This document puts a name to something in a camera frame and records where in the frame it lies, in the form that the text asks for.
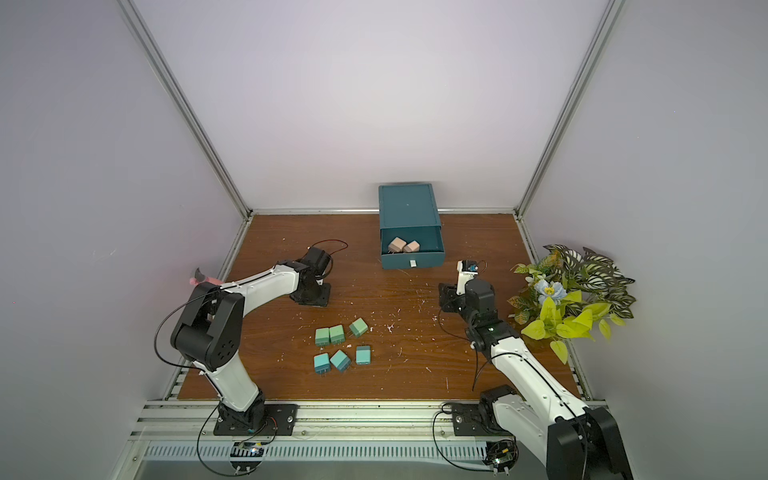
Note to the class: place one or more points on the electronics board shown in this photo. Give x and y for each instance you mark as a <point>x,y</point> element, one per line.
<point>246,457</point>
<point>501,456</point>

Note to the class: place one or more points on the beige plug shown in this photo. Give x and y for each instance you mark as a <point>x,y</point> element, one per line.
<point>397,245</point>
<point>412,247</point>

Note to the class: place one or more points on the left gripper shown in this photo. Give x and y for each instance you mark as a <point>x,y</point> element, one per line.
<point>324,300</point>

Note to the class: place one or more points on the left electronics board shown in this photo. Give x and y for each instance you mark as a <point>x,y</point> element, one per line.
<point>246,457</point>

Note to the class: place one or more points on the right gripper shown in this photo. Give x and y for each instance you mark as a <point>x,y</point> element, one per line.
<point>450,298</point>

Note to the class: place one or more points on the teal three-drawer cabinet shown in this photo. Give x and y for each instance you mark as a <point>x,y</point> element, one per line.
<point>407,205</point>

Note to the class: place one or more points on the green plug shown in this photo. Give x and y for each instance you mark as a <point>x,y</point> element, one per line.
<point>337,334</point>
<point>359,327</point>
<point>322,337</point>

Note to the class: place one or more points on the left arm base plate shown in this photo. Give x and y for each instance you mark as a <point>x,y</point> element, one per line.
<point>270,419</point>

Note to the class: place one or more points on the teal plug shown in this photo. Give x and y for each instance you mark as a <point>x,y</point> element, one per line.
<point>363,355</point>
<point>340,360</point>
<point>322,364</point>

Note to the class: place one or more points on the aluminium front rail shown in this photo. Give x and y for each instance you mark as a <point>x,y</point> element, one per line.
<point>396,420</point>

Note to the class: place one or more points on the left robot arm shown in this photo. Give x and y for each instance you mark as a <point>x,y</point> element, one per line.
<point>209,330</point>

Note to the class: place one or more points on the teal top drawer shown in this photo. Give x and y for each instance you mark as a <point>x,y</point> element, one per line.
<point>432,252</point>

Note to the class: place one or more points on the right electronics board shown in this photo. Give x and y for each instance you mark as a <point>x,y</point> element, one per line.
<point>501,456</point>

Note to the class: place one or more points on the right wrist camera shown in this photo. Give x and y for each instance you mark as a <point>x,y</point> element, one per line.
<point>467,271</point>

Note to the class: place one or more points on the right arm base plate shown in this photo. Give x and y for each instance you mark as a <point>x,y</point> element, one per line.
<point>474,419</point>

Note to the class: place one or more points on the artificial green plant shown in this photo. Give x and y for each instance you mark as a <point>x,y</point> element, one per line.
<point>570,293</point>

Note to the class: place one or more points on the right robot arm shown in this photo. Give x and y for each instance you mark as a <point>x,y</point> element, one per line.
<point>571,439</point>

